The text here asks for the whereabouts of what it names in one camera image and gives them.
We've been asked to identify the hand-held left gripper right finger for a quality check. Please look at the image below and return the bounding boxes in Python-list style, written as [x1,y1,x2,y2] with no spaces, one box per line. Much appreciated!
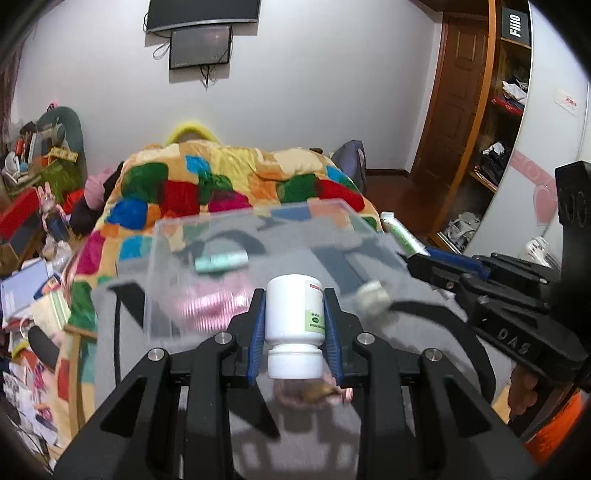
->
[323,287,542,480]

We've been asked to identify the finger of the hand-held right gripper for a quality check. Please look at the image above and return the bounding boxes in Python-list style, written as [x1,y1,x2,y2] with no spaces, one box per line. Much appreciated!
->
[405,253,491,320]
[425,246,562,291]

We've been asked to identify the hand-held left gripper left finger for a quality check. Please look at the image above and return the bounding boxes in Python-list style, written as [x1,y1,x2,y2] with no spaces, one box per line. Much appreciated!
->
[51,288,267,480]

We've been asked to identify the white pill bottle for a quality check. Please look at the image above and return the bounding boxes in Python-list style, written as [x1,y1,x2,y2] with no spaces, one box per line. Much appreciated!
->
[265,274,324,380]

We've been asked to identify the green and white tube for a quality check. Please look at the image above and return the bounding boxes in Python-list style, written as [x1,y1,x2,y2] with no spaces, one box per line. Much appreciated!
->
[380,211,429,257]

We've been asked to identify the clear plastic box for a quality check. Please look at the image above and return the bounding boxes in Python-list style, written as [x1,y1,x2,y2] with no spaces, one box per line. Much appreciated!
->
[144,198,408,344]

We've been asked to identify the person's right forearm orange sleeve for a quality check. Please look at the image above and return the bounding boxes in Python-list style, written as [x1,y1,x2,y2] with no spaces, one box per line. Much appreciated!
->
[525,390,585,463]

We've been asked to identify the person's right hand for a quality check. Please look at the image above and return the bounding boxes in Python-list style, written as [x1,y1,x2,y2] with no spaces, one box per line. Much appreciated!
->
[508,364,542,419]

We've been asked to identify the grey shoes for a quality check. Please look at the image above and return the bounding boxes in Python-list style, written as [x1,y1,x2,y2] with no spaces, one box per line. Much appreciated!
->
[444,211,482,241]

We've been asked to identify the pink and brown small item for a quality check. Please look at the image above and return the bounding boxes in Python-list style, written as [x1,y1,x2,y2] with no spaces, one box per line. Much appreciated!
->
[274,377,353,411]

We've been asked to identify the pink ribbed item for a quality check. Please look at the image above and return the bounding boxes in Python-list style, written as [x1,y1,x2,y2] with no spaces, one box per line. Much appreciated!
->
[170,281,254,329]

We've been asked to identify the white package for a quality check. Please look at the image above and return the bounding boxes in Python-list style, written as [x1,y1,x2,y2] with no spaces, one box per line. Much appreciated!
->
[523,235,551,267]

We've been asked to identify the small green tube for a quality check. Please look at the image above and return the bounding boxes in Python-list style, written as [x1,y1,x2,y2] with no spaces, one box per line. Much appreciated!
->
[195,250,249,274]

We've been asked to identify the black clothes pile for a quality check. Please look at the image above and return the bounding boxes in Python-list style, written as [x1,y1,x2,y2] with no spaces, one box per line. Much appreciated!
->
[479,142,509,177]

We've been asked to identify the grey purple backpack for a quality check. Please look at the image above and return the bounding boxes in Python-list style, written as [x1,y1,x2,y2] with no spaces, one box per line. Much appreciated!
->
[329,139,368,193]

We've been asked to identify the red folded clothes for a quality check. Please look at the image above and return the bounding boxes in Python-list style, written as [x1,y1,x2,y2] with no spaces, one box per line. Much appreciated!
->
[491,96,525,117]

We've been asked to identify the colourful patchwork blanket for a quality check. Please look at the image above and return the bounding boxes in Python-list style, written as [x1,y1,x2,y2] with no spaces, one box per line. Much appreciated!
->
[68,142,385,428]

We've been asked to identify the brown wooden door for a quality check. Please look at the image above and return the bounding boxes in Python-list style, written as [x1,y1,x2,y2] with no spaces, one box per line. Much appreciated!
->
[410,11,491,177]

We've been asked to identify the white clothes pile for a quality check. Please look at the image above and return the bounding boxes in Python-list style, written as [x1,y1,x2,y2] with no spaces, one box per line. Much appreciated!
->
[502,78,530,103]

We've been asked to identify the red and white label sticker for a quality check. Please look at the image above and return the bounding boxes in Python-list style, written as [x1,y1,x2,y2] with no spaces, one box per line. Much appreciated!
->
[556,89,581,117]

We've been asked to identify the wooden wardrobe shelf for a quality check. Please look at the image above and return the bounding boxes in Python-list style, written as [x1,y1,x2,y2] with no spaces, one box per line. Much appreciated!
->
[427,0,534,254]

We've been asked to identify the black cylinder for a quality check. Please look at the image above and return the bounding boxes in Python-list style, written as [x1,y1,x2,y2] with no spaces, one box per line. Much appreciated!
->
[28,325,62,366]

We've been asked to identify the pink plush toy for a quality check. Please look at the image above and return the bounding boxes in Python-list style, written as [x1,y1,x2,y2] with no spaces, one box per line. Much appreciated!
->
[84,166,117,205]

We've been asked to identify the white wardrobe sliding door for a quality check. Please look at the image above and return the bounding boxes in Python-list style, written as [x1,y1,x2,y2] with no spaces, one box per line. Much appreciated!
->
[471,0,591,269]

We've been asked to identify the blue book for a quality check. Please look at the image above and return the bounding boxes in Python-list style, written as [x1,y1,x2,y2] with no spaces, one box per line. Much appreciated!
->
[0,259,62,320]

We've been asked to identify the red chair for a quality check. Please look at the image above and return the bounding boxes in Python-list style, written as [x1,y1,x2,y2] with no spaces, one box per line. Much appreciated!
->
[0,188,41,241]

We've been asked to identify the black hanging cable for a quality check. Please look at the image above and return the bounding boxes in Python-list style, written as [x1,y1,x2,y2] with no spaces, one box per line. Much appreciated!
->
[200,62,221,91]

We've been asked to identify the small black wall monitor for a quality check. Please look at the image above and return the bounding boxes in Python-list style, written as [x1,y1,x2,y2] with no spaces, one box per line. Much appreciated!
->
[168,25,233,71]

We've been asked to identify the large black wall monitor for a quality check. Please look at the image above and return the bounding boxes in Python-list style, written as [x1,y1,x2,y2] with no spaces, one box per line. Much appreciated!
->
[144,0,262,34]

